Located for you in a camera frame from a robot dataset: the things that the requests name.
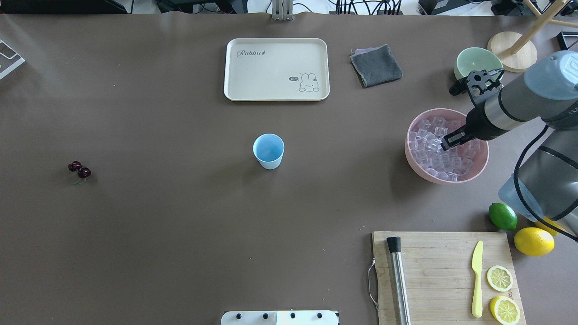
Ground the grey folded cloth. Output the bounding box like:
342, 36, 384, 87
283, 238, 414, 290
350, 44, 403, 87

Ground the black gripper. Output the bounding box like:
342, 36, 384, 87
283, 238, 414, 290
441, 107, 490, 151

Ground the wooden cutting board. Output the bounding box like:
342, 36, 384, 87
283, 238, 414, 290
372, 231, 516, 325

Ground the light blue plastic cup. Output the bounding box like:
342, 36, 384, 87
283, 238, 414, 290
252, 134, 285, 170

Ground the steel muddler black tip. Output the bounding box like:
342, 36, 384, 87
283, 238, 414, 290
386, 237, 411, 325

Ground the dark red cherry pair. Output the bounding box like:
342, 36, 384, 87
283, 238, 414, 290
68, 161, 92, 185

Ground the pile of ice cubes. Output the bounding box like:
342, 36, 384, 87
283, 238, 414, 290
407, 115, 487, 182

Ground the whole yellow lemon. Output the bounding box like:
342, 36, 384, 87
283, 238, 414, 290
514, 227, 555, 256

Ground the mint green bowl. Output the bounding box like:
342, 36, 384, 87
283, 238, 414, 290
454, 47, 503, 79

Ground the pink bowl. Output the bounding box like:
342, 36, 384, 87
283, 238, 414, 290
405, 108, 489, 184

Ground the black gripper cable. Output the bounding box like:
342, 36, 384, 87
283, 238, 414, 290
513, 125, 578, 240

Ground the yellow plastic knife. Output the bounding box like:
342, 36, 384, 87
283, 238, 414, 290
471, 241, 484, 318

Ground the wooden cup tree stand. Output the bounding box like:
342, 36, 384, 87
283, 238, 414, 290
487, 0, 578, 73

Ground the cream rabbit tray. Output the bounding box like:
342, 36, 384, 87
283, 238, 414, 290
224, 38, 330, 102

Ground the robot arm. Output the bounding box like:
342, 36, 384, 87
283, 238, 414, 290
442, 50, 578, 241

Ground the upper lemon slice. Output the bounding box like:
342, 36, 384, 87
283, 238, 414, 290
486, 265, 514, 292

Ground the green lime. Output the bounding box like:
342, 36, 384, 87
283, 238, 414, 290
489, 202, 518, 231

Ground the lower lemon half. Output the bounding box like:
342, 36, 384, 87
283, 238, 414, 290
489, 296, 522, 325

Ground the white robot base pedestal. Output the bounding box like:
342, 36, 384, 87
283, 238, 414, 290
220, 309, 340, 325

